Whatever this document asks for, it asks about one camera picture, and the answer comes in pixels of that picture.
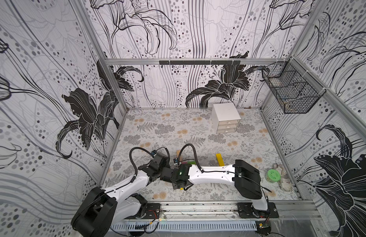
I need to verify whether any black wire basket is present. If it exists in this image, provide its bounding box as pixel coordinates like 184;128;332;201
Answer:
262;61;325;114

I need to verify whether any yellow building block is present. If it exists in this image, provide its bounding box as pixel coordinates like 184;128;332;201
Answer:
216;153;225;166

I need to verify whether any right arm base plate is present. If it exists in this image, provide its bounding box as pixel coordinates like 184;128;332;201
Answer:
237;202;279;219

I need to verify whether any small electronics board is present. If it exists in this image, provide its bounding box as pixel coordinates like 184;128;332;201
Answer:
255;222;271;237

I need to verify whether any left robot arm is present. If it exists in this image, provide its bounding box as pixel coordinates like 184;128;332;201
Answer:
71;147;171;237

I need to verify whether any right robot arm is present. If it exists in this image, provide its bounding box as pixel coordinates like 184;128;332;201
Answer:
160;160;269;212

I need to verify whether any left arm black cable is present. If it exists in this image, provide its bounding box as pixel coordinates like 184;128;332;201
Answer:
129;147;155;177

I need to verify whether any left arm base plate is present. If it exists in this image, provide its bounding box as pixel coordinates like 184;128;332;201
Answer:
132;203;161;220

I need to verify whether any green round lid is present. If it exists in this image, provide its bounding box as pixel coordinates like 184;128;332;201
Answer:
265;169;281;183

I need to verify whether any crumpled white cloth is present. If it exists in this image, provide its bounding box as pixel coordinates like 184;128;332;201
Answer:
273;164;293;192

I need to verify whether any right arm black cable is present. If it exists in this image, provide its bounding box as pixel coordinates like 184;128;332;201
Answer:
177;143;204;172

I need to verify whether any white drawer cabinet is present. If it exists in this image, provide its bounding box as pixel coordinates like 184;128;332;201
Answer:
211;103;241;134

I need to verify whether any black wall bar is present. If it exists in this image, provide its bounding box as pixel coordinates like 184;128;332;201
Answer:
159;60;241;65

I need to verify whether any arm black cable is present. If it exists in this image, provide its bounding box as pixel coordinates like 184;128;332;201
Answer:
177;143;204;172
129;147;155;177

